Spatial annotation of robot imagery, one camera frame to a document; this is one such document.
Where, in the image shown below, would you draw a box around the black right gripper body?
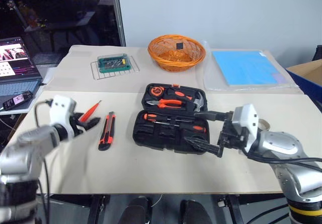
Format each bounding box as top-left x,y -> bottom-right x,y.
217,111 -> 249,150

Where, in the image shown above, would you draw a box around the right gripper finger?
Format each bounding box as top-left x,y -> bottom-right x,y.
194,110 -> 233,123
184,136 -> 224,159

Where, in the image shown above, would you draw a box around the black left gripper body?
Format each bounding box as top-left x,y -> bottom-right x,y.
70,112 -> 88,136

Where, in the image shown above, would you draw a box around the black plastic tool case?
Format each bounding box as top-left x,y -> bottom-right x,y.
132,83 -> 211,156

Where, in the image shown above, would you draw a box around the orange tester pen screwdriver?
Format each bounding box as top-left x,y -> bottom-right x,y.
78,99 -> 103,123

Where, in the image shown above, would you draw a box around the orange black screwdriver short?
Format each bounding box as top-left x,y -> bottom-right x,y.
173,118 -> 208,134

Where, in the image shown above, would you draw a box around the orange black utility knife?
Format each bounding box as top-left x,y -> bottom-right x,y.
98,111 -> 116,152

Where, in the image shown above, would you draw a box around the blue sheet in plastic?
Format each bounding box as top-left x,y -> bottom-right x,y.
201,40 -> 300,92

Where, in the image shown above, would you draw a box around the beige tape roll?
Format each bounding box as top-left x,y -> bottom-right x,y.
257,118 -> 271,132

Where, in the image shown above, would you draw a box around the orange black screwdriver long shaft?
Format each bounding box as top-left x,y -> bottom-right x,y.
141,112 -> 181,128

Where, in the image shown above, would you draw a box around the blue flat board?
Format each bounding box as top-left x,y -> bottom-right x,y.
211,49 -> 285,87

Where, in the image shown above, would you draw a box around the orange black tape measure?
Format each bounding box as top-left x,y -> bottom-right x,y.
149,86 -> 165,97

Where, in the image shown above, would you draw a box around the green screwdriver bit box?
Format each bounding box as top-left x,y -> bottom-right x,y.
97,53 -> 132,74

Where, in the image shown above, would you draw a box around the black smartphone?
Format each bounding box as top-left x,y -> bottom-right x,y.
2,90 -> 34,112

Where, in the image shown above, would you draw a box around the orange woven basket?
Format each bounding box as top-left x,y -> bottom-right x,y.
147,34 -> 207,72

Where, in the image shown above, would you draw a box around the dark rounded shape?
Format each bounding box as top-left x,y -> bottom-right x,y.
120,196 -> 153,224
179,199 -> 215,224

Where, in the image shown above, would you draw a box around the black table leg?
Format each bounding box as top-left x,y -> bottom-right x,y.
86,195 -> 112,224
217,194 -> 245,224

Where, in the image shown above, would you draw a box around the open laptop computer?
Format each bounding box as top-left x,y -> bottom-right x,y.
0,37 -> 45,98

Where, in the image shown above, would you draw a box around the brown cardboard box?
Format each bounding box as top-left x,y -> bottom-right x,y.
286,58 -> 322,104

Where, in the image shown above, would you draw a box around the black chair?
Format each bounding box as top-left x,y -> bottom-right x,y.
311,44 -> 322,62

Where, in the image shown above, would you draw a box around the claw hammer black orange handle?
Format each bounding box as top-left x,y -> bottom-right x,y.
167,87 -> 207,114

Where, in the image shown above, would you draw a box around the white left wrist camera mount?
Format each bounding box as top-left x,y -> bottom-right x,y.
48,95 -> 77,140

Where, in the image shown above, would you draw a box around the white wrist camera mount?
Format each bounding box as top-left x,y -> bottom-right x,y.
231,103 -> 260,152
48,95 -> 77,140

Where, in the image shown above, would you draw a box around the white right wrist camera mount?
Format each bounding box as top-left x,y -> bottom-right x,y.
231,103 -> 260,152

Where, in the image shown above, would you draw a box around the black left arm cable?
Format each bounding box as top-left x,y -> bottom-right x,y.
33,98 -> 55,209

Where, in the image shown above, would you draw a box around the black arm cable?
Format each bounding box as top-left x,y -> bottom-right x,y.
242,149 -> 322,172
33,98 -> 55,209

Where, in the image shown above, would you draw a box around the orange handled pliers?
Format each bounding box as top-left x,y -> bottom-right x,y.
146,98 -> 187,110

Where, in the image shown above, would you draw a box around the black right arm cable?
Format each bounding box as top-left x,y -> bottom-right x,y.
242,149 -> 322,172

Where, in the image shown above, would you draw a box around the metal wire rack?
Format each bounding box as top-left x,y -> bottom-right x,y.
90,54 -> 140,81

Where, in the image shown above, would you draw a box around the silver metal post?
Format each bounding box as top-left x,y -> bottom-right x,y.
111,0 -> 127,47

